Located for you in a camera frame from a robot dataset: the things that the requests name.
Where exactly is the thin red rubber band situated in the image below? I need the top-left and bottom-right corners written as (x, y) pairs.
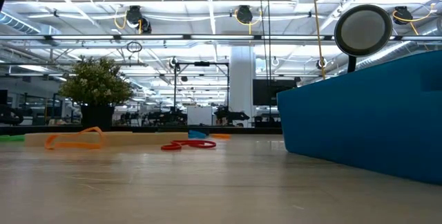
top-left (160, 139), bottom-right (218, 151)

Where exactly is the blue plastic bin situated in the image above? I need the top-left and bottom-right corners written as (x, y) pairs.
top-left (276, 50), bottom-right (442, 186)

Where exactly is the large blue rubber band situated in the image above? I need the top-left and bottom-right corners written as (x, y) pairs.
top-left (188, 129), bottom-right (209, 140)

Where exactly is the small green rubber band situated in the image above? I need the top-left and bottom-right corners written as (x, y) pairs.
top-left (0, 134), bottom-right (26, 143)

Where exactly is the black desk lamp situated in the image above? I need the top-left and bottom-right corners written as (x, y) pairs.
top-left (334, 3), bottom-right (394, 74)

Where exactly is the black monitor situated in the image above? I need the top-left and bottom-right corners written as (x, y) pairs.
top-left (252, 79), bottom-right (298, 106)

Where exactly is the whiteboard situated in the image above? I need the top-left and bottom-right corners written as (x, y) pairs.
top-left (186, 106), bottom-right (213, 127)

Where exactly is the potted green plant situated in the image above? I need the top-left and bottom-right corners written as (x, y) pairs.
top-left (57, 56), bottom-right (135, 132)

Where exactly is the yellow power cord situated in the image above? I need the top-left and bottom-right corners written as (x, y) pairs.
top-left (309, 0), bottom-right (327, 80)

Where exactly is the black hanging cable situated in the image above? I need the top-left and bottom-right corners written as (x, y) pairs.
top-left (258, 0), bottom-right (267, 80)
top-left (265, 0), bottom-right (273, 114)

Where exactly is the ceiling cable reel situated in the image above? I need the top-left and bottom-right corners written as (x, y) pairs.
top-left (124, 5), bottom-right (153, 35)
top-left (392, 5), bottom-right (436, 28)
top-left (234, 5), bottom-right (255, 25)

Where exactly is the black table frame rail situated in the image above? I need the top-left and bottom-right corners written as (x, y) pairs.
top-left (0, 125), bottom-right (283, 136)

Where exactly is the black background frame stand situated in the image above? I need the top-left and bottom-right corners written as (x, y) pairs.
top-left (173, 61), bottom-right (230, 114)

